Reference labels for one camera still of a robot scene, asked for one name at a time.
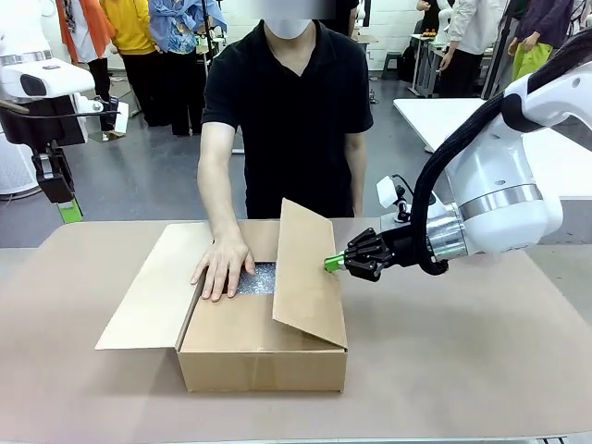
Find gray plastic stool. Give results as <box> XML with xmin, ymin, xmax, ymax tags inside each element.
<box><xmin>381</xmin><ymin>51</ymin><xmax>404</xmax><ymax>80</ymax></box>

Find brown cardboard box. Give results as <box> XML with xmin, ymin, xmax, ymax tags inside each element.
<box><xmin>94</xmin><ymin>197</ymin><xmax>349</xmax><ymax>394</ymax></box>

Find shiny floor plate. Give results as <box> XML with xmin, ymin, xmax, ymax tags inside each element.
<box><xmin>86</xmin><ymin>130</ymin><xmax>127</xmax><ymax>143</ymax></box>

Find black slanted pole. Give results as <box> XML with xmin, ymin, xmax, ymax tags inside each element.
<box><xmin>480</xmin><ymin>0</ymin><xmax>515</xmax><ymax>101</ymax></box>

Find person's right hand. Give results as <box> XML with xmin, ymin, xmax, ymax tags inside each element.
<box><xmin>190</xmin><ymin>236</ymin><xmax>256</xmax><ymax>304</ymax></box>

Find black tripod pole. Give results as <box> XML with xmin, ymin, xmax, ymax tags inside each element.
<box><xmin>199</xmin><ymin>0</ymin><xmax>221</xmax><ymax>64</ymax></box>

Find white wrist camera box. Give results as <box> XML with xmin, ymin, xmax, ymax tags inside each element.
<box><xmin>376</xmin><ymin>174</ymin><xmax>401</xmax><ymax>208</ymax></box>
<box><xmin>110</xmin><ymin>101</ymin><xmax>131</xmax><ymax>134</ymax></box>

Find white face mask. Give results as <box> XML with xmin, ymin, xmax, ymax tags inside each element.
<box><xmin>267</xmin><ymin>18</ymin><xmax>316</xmax><ymax>40</ymax></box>

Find person in orange jacket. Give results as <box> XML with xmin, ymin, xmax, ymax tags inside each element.
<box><xmin>55</xmin><ymin>0</ymin><xmax>117</xmax><ymax>133</ymax></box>

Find person's right forearm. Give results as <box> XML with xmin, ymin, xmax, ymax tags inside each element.
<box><xmin>197</xmin><ymin>161</ymin><xmax>242</xmax><ymax>244</ymax></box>

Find person's left forearm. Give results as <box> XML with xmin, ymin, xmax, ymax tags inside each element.
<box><xmin>350</xmin><ymin>170</ymin><xmax>369</xmax><ymax>218</ymax></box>

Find gray metal frame table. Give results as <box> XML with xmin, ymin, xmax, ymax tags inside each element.
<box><xmin>409</xmin><ymin>31</ymin><xmax>448</xmax><ymax>99</ymax></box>

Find person in yellow shirt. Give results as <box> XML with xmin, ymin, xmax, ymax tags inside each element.
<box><xmin>99</xmin><ymin>0</ymin><xmax>175</xmax><ymax>129</ymax></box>

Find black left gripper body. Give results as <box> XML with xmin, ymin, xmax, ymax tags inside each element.
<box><xmin>31</xmin><ymin>152</ymin><xmax>77</xmax><ymax>205</ymax></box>

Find person in lime trousers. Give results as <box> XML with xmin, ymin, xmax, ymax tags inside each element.
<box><xmin>506</xmin><ymin>0</ymin><xmax>577</xmax><ymax>83</ymax></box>

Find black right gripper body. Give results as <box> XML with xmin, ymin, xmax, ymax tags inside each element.
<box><xmin>378</xmin><ymin>225</ymin><xmax>432</xmax><ymax>270</ymax></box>

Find person in black shirt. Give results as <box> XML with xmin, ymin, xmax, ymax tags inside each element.
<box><xmin>202</xmin><ymin>0</ymin><xmax>375</xmax><ymax>221</ymax></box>

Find person in blue patterned shirt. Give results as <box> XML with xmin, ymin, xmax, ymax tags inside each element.
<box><xmin>148</xmin><ymin>0</ymin><xmax>228</xmax><ymax>138</ymax></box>

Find person in white jacket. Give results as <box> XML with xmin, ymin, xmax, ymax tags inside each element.
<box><xmin>437</xmin><ymin>0</ymin><xmax>504</xmax><ymax>98</ymax></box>

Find black cable sleeve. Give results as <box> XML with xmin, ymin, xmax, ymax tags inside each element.
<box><xmin>413</xmin><ymin>27</ymin><xmax>592</xmax><ymax>278</ymax></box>

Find clear bubble wrap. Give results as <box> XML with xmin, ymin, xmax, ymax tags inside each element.
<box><xmin>233</xmin><ymin>261</ymin><xmax>278</xmax><ymax>297</ymax></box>

